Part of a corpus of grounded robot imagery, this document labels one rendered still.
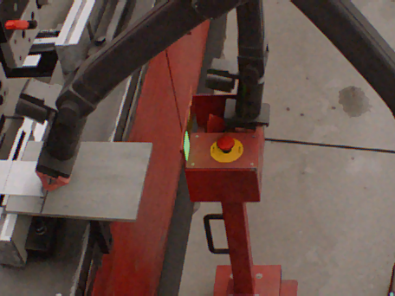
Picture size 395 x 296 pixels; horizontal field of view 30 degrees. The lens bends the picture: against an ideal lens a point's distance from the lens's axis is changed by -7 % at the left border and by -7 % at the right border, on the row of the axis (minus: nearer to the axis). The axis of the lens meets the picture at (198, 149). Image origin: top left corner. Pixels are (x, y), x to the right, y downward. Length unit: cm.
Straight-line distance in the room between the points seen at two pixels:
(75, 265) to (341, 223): 127
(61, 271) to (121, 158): 25
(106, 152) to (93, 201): 12
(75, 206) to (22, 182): 13
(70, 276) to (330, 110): 165
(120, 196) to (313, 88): 169
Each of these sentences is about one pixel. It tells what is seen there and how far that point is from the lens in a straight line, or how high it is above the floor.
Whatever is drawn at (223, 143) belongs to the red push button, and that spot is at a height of 81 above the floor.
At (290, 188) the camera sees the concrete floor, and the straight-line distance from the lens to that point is 265.
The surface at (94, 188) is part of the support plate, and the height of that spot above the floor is 100.
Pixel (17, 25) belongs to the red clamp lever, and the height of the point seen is 130.
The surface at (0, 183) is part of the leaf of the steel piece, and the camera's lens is 149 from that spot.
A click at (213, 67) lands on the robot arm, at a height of 94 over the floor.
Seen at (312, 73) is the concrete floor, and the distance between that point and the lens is 304.
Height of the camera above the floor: 205
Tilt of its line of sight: 47 degrees down
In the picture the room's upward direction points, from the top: 10 degrees counter-clockwise
